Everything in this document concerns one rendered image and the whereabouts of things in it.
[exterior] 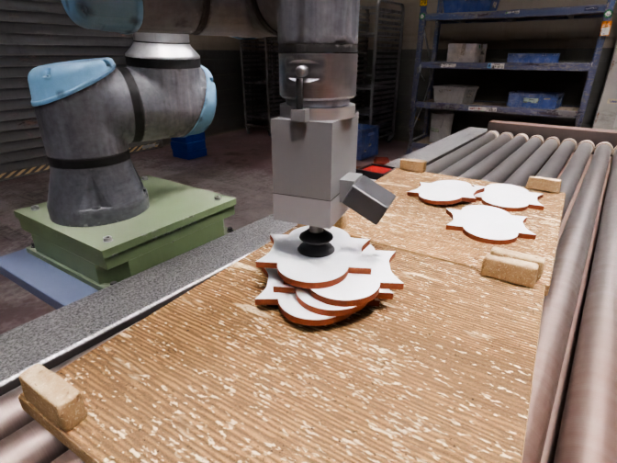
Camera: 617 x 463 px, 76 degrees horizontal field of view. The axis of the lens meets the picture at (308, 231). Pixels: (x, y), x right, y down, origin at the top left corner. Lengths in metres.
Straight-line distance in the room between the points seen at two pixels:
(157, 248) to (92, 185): 0.13
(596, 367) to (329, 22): 0.39
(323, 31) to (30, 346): 0.41
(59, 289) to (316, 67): 0.49
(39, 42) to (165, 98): 4.64
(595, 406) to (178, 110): 0.64
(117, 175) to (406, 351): 0.50
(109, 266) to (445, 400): 0.46
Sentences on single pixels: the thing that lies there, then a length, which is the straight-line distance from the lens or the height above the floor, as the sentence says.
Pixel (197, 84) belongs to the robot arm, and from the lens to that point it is 0.72.
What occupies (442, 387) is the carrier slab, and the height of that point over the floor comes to 0.94.
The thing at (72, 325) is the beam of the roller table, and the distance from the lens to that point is 0.51.
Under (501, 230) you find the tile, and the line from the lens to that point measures 0.66.
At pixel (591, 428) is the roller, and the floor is 0.92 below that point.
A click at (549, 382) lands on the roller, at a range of 0.44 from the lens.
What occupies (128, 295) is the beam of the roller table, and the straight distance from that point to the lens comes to 0.54.
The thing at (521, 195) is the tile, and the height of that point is 0.94.
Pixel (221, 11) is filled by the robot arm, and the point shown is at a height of 1.22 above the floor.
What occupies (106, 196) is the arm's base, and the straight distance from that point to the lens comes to 0.68.
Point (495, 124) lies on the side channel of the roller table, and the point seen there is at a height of 0.94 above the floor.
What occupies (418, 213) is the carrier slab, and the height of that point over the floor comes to 0.94.
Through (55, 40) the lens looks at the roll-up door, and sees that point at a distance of 5.38.
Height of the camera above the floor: 1.18
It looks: 24 degrees down
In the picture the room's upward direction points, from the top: straight up
